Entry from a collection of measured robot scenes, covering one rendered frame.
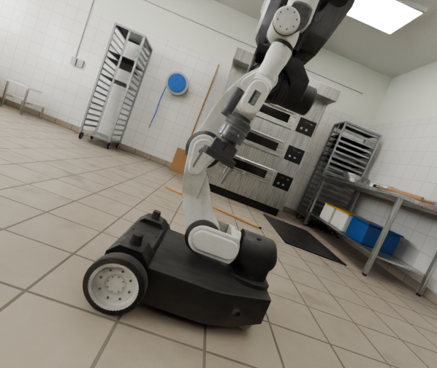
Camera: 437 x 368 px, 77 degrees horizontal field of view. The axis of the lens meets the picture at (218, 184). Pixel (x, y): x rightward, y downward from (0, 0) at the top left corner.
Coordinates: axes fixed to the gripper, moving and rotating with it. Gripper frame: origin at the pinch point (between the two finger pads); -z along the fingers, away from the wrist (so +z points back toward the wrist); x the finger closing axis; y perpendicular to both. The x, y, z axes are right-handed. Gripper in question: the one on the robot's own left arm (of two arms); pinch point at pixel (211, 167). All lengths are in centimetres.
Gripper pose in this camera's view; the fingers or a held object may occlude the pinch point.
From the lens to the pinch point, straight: 91.5
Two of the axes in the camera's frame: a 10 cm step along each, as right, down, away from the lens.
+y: 0.4, 1.6, -9.9
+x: -8.5, -5.1, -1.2
